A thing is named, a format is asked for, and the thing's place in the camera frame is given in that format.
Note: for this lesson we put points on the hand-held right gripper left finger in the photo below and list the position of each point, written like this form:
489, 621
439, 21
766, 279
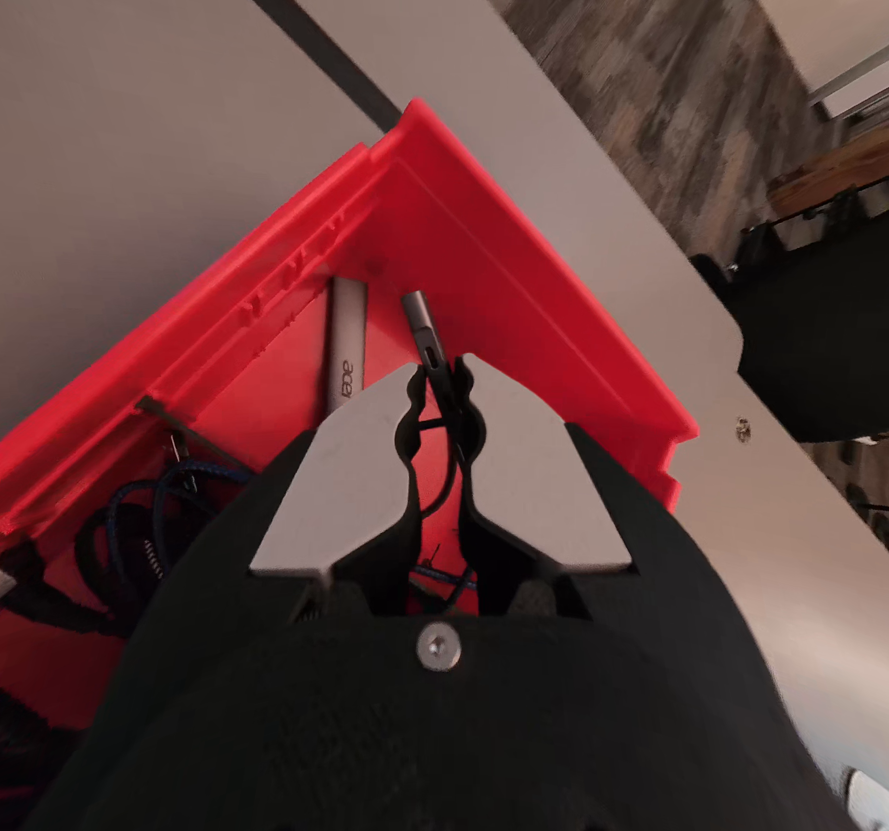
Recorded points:
333, 491

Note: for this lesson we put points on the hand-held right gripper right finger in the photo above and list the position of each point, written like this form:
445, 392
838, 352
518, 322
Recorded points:
549, 491

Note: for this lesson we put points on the slim grey usb hub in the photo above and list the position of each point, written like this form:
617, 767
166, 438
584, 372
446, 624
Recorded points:
417, 314

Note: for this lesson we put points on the red plastic bin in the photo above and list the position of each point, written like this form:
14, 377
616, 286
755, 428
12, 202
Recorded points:
486, 234

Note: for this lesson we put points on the black office chair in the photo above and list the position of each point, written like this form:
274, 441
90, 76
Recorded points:
812, 331

